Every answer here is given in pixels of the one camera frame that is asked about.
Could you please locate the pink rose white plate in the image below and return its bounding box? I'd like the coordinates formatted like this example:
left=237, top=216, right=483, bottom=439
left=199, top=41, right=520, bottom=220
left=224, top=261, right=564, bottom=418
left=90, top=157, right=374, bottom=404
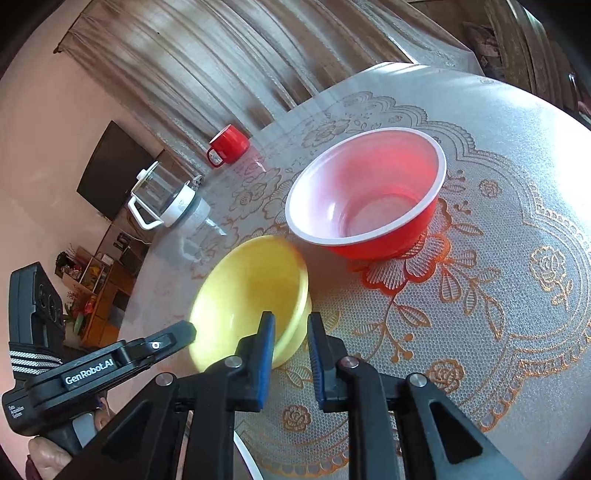
left=233, top=431, right=263, bottom=480

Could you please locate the yellow plastic bowl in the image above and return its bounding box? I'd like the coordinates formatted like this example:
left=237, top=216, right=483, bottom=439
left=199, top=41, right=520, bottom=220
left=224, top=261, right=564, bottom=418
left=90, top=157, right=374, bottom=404
left=189, top=236, right=311, bottom=372

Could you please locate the red plastic bowl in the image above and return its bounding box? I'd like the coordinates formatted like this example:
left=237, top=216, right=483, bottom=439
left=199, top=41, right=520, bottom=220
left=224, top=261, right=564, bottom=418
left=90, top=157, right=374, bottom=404
left=284, top=128, right=447, bottom=260

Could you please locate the left hand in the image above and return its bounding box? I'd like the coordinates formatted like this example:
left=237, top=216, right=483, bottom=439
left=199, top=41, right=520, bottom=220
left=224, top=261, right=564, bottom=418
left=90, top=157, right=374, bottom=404
left=25, top=396, right=112, bottom=480

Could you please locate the orange wooden cabinet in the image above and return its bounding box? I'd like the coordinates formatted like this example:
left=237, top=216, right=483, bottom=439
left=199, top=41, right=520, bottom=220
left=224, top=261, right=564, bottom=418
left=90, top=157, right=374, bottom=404
left=62, top=262, right=135, bottom=350

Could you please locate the wooden shelf with items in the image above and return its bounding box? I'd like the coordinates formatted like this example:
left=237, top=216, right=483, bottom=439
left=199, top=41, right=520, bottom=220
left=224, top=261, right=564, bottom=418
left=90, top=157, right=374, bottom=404
left=55, top=246, right=111, bottom=295

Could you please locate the white glass electric kettle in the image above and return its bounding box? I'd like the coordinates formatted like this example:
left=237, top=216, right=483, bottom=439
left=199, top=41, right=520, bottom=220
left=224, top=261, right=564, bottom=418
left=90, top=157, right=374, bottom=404
left=127, top=161, right=211, bottom=231

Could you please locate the red mug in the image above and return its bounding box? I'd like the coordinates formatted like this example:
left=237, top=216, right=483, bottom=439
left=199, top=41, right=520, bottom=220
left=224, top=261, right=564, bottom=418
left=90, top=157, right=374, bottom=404
left=206, top=124, right=250, bottom=168

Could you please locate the grey centre curtain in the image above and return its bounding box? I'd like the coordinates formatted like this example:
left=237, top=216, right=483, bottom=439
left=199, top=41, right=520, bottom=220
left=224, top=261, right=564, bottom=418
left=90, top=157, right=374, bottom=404
left=57, top=1, right=481, bottom=165

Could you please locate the grey window curtain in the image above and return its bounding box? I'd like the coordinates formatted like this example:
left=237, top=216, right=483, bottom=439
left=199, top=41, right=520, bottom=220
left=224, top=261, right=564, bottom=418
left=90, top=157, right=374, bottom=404
left=484, top=0, right=578, bottom=113

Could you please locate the black wall television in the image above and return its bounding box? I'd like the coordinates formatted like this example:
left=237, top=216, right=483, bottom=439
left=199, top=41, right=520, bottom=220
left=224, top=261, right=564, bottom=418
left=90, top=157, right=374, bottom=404
left=76, top=121, right=155, bottom=221

